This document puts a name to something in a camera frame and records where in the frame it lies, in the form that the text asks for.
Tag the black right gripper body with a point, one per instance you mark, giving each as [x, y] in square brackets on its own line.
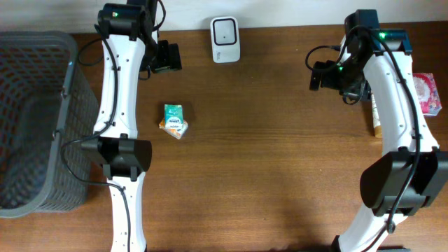
[344, 80]

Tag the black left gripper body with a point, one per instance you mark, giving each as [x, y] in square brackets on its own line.
[164, 57]

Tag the white Pantene tube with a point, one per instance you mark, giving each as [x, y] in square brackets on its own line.
[375, 119]

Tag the teal Kleenex tissue pack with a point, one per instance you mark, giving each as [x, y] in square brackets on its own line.
[173, 116]

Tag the orange tissue pack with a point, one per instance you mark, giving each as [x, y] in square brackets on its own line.
[176, 133]

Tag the red purple tissue pack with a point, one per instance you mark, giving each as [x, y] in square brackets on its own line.
[427, 93]

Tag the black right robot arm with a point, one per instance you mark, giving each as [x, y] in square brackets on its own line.
[376, 64]

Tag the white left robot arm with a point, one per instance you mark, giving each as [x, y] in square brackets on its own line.
[129, 36]

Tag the white barcode scanner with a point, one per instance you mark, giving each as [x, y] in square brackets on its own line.
[225, 40]

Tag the grey plastic basket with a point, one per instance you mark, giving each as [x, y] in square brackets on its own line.
[46, 104]

